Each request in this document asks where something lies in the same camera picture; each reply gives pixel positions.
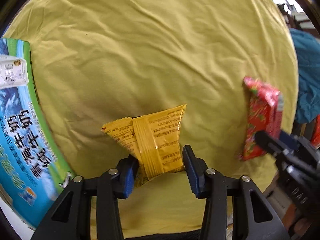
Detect yellow snack packet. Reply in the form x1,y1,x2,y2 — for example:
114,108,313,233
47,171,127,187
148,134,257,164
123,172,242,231
101,104,186,187

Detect open cardboard box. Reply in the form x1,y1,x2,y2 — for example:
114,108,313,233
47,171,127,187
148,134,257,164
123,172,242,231
1,38,74,228

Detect yellow tablecloth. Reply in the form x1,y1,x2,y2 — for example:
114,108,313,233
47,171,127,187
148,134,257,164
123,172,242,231
2,0,299,239

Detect red snack packet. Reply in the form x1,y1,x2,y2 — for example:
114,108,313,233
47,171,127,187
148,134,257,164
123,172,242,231
241,76,284,160

